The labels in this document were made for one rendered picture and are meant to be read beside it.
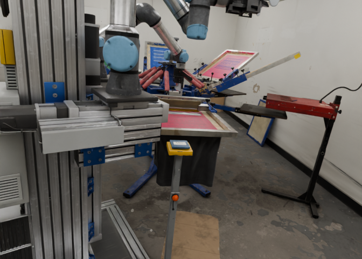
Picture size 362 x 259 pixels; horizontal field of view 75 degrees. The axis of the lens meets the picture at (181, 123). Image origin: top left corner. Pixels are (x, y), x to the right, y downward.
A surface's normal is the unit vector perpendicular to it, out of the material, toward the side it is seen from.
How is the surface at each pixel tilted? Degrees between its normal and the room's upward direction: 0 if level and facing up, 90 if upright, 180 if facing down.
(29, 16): 90
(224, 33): 90
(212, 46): 90
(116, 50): 98
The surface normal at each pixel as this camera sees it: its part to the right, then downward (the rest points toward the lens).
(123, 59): 0.12, 0.43
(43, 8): 0.55, 0.29
